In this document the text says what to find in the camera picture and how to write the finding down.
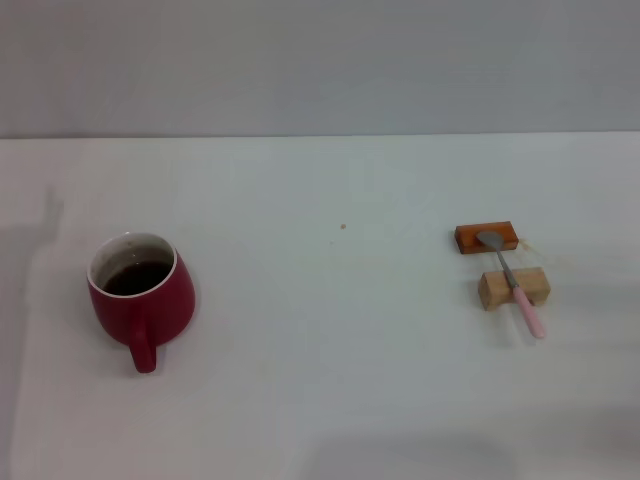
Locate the red ceramic mug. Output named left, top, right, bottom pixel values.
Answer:
left=86, top=231, right=197, bottom=375

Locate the pink handled metal spoon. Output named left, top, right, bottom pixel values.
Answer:
left=475, top=230, right=548, bottom=340

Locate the orange-brown wooden block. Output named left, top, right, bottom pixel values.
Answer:
left=454, top=220, right=519, bottom=256

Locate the dark coffee liquid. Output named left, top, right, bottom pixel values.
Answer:
left=102, top=260, right=174, bottom=296

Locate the light wooden arch block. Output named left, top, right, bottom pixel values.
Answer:
left=477, top=266, right=552, bottom=312

